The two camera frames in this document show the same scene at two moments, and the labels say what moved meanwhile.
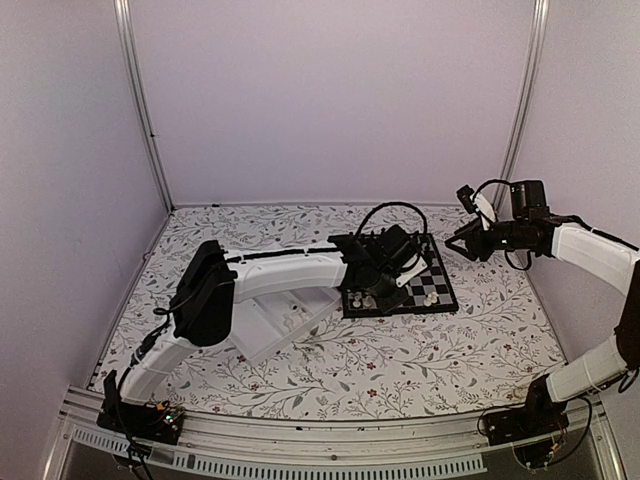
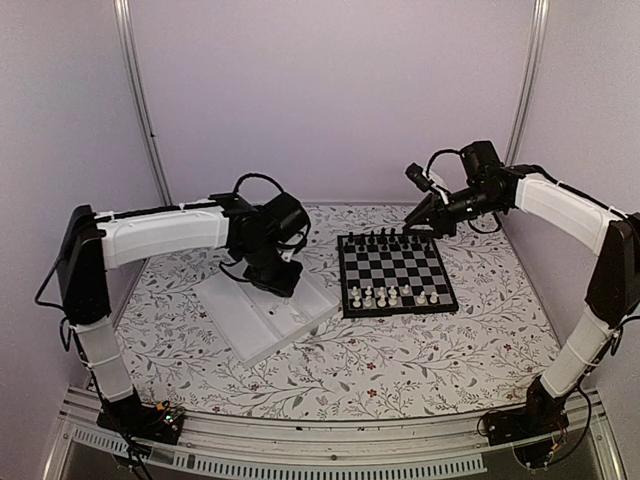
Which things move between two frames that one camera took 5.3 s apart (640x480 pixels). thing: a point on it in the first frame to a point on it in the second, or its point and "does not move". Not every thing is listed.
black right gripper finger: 472,234 to 426,213
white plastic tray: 261,322 does not move
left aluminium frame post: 123,20 does not move
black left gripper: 385,305 to 285,288
